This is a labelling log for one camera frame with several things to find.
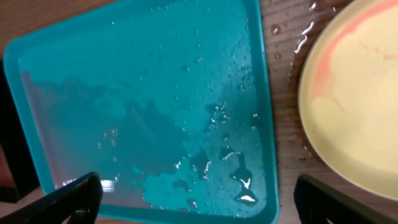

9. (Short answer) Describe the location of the yellow plate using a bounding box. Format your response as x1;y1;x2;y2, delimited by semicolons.
298;0;397;200

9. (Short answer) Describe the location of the teal plastic tray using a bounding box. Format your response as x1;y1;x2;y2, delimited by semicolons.
3;0;280;223

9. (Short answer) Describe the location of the black red rectangular tray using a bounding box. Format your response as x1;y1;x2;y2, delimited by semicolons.
1;68;39;203

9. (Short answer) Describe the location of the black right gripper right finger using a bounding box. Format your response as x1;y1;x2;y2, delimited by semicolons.
294;174;397;224

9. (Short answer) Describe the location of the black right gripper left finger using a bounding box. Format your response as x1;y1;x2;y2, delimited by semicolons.
1;172;103;224

